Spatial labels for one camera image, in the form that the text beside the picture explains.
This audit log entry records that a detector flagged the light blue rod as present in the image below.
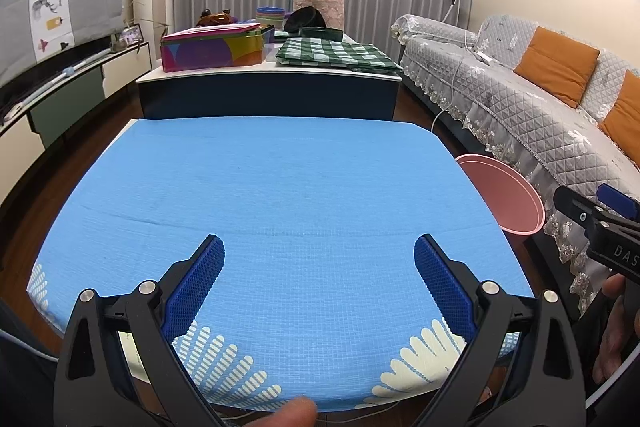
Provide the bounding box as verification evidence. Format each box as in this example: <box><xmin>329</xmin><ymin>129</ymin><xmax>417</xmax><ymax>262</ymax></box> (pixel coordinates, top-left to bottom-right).
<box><xmin>22</xmin><ymin>49</ymin><xmax>111</xmax><ymax>105</ymax></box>

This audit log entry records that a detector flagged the pink plastic bucket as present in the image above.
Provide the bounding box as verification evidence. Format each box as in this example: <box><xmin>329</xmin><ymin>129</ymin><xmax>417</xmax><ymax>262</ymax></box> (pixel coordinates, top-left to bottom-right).
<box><xmin>455</xmin><ymin>153</ymin><xmax>546</xmax><ymax>235</ymax></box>

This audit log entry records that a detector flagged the dark brown ornament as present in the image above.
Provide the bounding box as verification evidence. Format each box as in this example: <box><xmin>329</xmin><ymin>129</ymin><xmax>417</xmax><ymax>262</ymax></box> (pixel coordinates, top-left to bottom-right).
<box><xmin>196</xmin><ymin>8</ymin><xmax>236</xmax><ymax>28</ymax></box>

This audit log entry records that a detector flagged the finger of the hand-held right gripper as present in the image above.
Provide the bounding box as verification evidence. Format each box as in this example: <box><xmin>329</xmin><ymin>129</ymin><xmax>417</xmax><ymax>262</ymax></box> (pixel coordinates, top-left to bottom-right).
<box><xmin>552</xmin><ymin>185</ymin><xmax>608</xmax><ymax>233</ymax></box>
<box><xmin>596</xmin><ymin>183</ymin><xmax>640</xmax><ymax>220</ymax></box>

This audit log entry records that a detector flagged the green checked cloth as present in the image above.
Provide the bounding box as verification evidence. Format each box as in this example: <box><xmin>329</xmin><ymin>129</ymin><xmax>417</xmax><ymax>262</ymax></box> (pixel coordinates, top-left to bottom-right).
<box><xmin>275</xmin><ymin>37</ymin><xmax>403</xmax><ymax>72</ymax></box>

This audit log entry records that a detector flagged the orange cushion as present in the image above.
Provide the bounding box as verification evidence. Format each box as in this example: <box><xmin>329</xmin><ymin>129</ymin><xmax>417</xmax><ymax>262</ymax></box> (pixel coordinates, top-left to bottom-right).
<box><xmin>514</xmin><ymin>26</ymin><xmax>601</xmax><ymax>109</ymax></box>
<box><xmin>597</xmin><ymin>69</ymin><xmax>640</xmax><ymax>152</ymax></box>

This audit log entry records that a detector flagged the blue table mat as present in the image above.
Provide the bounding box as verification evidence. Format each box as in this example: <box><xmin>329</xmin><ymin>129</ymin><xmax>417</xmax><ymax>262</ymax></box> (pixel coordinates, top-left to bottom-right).
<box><xmin>27</xmin><ymin>117</ymin><xmax>535</xmax><ymax>413</ymax></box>

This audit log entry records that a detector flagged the person's left hand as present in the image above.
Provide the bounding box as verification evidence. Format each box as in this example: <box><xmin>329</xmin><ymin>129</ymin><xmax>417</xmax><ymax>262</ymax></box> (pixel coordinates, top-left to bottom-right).
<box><xmin>247</xmin><ymin>396</ymin><xmax>319</xmax><ymax>427</ymax></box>

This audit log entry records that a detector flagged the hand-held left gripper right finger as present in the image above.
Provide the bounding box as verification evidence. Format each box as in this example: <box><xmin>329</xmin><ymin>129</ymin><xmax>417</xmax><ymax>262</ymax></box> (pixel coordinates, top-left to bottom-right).
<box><xmin>412</xmin><ymin>233</ymin><xmax>586</xmax><ymax>427</ymax></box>

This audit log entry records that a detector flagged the dark coffee table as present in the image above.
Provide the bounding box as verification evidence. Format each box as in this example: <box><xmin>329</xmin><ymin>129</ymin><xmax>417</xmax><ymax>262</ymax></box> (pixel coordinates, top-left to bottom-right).
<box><xmin>136</xmin><ymin>29</ymin><xmax>403</xmax><ymax>120</ymax></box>

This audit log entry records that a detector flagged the grey television cover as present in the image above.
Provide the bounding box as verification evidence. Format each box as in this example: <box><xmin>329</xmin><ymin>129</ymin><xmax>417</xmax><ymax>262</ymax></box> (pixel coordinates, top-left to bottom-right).
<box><xmin>0</xmin><ymin>0</ymin><xmax>126</xmax><ymax>85</ymax></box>

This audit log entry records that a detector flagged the television cabinet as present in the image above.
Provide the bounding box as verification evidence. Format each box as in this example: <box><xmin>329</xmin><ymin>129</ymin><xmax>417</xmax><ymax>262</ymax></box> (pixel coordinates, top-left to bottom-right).
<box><xmin>0</xmin><ymin>39</ymin><xmax>153</xmax><ymax>158</ymax></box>

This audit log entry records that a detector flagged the colourful gift box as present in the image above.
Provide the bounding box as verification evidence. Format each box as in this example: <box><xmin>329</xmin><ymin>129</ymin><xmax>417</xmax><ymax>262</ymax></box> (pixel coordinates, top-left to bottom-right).
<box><xmin>160</xmin><ymin>23</ymin><xmax>276</xmax><ymax>72</ymax></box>

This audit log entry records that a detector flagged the white cable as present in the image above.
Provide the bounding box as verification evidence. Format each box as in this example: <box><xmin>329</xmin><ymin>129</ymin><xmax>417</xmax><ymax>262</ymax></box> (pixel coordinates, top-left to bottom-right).
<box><xmin>431</xmin><ymin>32</ymin><xmax>481</xmax><ymax>132</ymax></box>

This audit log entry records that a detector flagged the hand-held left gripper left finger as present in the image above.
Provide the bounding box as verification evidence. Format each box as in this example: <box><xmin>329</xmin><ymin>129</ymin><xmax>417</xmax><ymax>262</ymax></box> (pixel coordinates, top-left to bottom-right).
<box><xmin>52</xmin><ymin>233</ymin><xmax>226</xmax><ymax>427</ymax></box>

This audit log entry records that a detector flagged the person's right hand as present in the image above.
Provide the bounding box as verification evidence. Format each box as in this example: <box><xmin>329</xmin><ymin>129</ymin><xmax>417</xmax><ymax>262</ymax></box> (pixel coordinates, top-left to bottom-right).
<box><xmin>592</xmin><ymin>274</ymin><xmax>637</xmax><ymax>385</ymax></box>

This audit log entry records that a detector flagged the small photo frame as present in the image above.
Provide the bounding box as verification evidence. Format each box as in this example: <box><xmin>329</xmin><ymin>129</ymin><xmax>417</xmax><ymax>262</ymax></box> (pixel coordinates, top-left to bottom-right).
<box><xmin>117</xmin><ymin>24</ymin><xmax>143</xmax><ymax>48</ymax></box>

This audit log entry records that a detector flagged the grey quilted sofa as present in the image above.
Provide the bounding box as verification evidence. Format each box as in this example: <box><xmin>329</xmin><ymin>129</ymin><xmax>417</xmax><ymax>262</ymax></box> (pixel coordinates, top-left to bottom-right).
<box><xmin>391</xmin><ymin>13</ymin><xmax>640</xmax><ymax>323</ymax></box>

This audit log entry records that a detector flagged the black hat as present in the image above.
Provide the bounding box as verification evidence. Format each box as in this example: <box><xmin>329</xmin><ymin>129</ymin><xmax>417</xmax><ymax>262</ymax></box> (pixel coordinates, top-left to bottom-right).
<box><xmin>283</xmin><ymin>6</ymin><xmax>343</xmax><ymax>42</ymax></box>

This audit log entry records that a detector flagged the stack of colourful bowls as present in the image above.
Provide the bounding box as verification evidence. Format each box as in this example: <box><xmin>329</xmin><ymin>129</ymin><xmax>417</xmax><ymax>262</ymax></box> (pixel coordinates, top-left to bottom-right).
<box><xmin>255</xmin><ymin>6</ymin><xmax>286</xmax><ymax>26</ymax></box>

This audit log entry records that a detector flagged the pink basket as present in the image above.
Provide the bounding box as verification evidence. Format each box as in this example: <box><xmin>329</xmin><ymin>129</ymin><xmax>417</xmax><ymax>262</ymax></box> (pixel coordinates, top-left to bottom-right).
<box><xmin>292</xmin><ymin>0</ymin><xmax>346</xmax><ymax>30</ymax></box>

